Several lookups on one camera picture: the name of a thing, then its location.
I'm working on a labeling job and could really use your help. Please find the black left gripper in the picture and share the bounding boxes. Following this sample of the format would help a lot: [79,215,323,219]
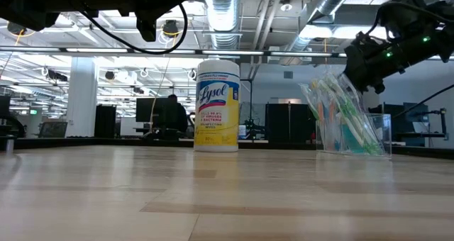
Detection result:
[118,0,199,43]

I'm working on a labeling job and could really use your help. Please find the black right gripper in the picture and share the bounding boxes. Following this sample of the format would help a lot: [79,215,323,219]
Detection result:
[343,30,407,95]

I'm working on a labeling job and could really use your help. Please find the clear acrylic holder box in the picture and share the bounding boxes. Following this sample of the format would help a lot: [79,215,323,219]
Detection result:
[315,113,393,159]

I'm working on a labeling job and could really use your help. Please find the dark desk monitors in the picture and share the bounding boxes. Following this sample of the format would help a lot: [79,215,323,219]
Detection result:
[368,102,430,147]

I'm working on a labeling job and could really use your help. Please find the black storage cabinets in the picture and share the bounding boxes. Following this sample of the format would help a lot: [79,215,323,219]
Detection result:
[265,102,319,145]

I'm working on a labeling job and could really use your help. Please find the black office monitor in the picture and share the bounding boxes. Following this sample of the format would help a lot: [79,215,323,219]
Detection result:
[135,97,167,123]

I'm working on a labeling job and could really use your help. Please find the person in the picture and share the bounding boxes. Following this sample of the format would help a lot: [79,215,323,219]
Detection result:
[163,94,189,139]

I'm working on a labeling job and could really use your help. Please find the white building column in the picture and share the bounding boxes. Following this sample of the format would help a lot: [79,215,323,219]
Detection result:
[65,56,99,138]

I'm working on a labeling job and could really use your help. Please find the black tower cabinet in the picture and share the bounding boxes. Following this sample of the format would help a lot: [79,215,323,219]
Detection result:
[94,104,117,139]

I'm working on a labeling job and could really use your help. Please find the yellow white Lysol wipes canister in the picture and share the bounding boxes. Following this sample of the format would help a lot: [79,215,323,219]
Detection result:
[194,59,241,152]

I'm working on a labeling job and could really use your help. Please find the black ceiling device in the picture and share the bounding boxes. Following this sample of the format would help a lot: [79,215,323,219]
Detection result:
[6,21,28,35]

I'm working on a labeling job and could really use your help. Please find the black office chair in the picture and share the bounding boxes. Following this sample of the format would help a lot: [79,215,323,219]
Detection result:
[38,120,68,138]

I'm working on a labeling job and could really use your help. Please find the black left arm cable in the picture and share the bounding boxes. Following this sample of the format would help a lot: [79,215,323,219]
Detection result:
[79,2,189,56]

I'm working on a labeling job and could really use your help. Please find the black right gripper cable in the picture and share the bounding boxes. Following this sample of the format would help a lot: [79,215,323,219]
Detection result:
[392,84,454,120]

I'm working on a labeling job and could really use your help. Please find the silver ventilation duct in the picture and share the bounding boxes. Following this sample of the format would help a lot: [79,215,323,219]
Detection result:
[283,0,359,54]

